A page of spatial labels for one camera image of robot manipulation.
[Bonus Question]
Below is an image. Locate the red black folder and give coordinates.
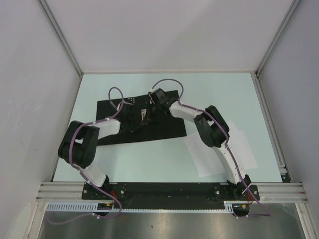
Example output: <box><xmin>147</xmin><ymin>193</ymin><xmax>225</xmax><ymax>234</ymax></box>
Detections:
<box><xmin>98</xmin><ymin>95</ymin><xmax>187</xmax><ymax>146</ymax></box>

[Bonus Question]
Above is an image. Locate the white paper sheet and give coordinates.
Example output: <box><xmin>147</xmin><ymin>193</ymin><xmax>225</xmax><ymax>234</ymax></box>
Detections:
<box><xmin>184</xmin><ymin>120</ymin><xmax>257</xmax><ymax>178</ymax></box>
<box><xmin>184</xmin><ymin>133</ymin><xmax>225</xmax><ymax>177</ymax></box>

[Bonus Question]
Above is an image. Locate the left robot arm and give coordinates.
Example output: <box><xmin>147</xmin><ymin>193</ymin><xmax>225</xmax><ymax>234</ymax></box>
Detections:
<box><xmin>58</xmin><ymin>103</ymin><xmax>142</xmax><ymax>199</ymax></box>

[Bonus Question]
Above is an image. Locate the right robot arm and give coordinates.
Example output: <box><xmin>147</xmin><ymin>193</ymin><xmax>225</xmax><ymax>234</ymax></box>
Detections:
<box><xmin>149</xmin><ymin>88</ymin><xmax>252</xmax><ymax>200</ymax></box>

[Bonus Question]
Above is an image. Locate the metal folder clip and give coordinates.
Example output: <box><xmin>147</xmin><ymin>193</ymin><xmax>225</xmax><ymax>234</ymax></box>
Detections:
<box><xmin>141</xmin><ymin>109</ymin><xmax>147</xmax><ymax>122</ymax></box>

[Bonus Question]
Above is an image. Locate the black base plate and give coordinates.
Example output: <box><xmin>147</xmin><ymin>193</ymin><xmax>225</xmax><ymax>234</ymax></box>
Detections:
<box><xmin>82</xmin><ymin>181</ymin><xmax>260</xmax><ymax>210</ymax></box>

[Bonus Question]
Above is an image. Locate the slotted cable duct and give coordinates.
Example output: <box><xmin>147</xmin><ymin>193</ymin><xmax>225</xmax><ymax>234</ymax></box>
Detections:
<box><xmin>46</xmin><ymin>201</ymin><xmax>252</xmax><ymax>215</ymax></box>

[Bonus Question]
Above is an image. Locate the aluminium front rail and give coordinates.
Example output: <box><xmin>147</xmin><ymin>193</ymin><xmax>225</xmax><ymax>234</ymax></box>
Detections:
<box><xmin>36</xmin><ymin>182</ymin><xmax>308</xmax><ymax>203</ymax></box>

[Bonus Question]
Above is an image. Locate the aluminium rail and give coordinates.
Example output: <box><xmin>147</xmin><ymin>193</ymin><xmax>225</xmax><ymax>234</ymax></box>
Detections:
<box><xmin>36</xmin><ymin>182</ymin><xmax>308</xmax><ymax>203</ymax></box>
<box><xmin>251</xmin><ymin>73</ymin><xmax>291</xmax><ymax>182</ymax></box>

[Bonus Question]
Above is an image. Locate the left aluminium frame post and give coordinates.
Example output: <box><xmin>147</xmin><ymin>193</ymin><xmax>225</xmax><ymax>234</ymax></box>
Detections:
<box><xmin>36</xmin><ymin>0</ymin><xmax>83</xmax><ymax>78</ymax></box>

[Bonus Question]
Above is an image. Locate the aluminium frame post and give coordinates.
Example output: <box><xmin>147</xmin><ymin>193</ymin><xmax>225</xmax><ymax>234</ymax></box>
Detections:
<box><xmin>36</xmin><ymin>0</ymin><xmax>83</xmax><ymax>78</ymax></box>
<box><xmin>255</xmin><ymin>0</ymin><xmax>302</xmax><ymax>76</ymax></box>

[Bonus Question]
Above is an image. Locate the right side aluminium rail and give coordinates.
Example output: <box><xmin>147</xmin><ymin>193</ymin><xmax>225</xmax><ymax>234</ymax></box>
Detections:
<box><xmin>251</xmin><ymin>73</ymin><xmax>291</xmax><ymax>182</ymax></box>

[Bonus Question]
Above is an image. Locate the right aluminium frame post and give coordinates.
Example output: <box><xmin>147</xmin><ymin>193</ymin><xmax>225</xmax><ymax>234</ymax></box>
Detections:
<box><xmin>255</xmin><ymin>0</ymin><xmax>302</xmax><ymax>76</ymax></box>

